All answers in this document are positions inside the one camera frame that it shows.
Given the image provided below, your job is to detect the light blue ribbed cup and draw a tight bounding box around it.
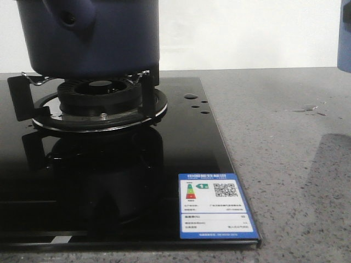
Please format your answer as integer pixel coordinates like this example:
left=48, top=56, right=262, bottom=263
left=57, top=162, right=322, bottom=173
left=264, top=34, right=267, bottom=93
left=337, top=1, right=350, bottom=73

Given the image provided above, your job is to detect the black metal pot support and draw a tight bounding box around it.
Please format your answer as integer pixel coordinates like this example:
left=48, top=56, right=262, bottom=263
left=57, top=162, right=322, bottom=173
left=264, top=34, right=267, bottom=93
left=7, top=66, right=167, bottom=134

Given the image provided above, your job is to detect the dark blue cooking pot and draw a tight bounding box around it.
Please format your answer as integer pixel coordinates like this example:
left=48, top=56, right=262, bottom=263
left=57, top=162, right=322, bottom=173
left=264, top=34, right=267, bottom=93
left=17, top=1, right=160, bottom=79

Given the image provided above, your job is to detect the black glass gas stove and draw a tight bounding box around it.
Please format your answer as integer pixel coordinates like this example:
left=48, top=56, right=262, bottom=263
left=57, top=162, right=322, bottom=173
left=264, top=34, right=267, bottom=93
left=1, top=77, right=262, bottom=250

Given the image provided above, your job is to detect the blue energy label sticker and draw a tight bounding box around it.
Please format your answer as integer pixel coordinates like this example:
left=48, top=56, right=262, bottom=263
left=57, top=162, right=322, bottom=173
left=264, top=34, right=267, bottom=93
left=178, top=173, right=260, bottom=241

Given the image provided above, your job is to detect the black round gas burner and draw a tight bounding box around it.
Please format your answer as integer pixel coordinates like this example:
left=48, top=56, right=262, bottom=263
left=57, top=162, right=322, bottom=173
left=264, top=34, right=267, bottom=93
left=57, top=78, right=142, bottom=116

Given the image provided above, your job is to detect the silver wire pot adapter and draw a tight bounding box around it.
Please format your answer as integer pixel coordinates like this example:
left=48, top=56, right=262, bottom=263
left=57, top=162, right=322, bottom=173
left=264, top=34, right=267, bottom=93
left=21, top=70, right=150, bottom=86

